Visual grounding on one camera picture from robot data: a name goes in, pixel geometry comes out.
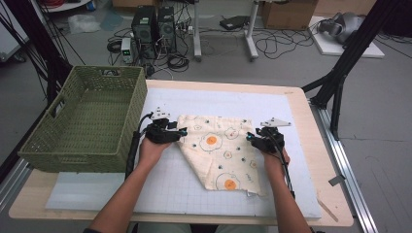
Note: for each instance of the brown cardboard box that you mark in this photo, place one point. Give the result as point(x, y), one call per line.
point(288, 14)

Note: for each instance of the green woven basket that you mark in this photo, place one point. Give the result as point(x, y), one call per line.
point(97, 103)

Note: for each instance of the white grid mat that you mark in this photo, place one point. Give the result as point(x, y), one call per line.
point(181, 194)

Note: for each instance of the white floor board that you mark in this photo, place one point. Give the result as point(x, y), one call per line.
point(330, 48)

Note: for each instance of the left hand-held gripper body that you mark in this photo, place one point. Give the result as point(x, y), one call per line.
point(160, 133)

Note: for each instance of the person's left hand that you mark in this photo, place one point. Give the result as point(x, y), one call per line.
point(152, 152)

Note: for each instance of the grey headset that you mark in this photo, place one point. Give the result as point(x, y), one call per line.
point(341, 27)

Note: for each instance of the flat black device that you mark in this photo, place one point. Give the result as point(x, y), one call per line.
point(234, 22)

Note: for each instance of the large black computer tower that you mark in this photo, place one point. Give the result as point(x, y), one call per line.
point(144, 32)

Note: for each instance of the person's right hand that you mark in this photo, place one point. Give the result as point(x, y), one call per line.
point(275, 161)

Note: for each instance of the slim black computer tower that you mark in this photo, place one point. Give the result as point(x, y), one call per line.
point(167, 29)

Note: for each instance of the clear plastic bag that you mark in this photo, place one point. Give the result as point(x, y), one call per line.
point(83, 24)

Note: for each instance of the thin wooden stick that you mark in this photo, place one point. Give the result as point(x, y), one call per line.
point(327, 210)

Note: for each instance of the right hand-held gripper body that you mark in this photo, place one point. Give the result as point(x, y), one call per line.
point(270, 140)

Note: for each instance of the aluminium rail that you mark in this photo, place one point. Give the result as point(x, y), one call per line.
point(13, 184)
point(343, 161)

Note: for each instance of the black metal stand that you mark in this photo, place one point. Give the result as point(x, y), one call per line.
point(42, 48)
point(353, 48)

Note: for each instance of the small white power supply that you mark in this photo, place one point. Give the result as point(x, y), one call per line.
point(127, 50)

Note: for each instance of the grey tape piece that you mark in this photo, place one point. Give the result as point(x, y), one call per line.
point(336, 180)

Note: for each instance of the cream egg print cloth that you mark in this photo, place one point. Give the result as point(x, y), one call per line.
point(220, 158)

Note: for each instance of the white desk leg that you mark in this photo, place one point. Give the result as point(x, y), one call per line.
point(251, 35)
point(197, 32)

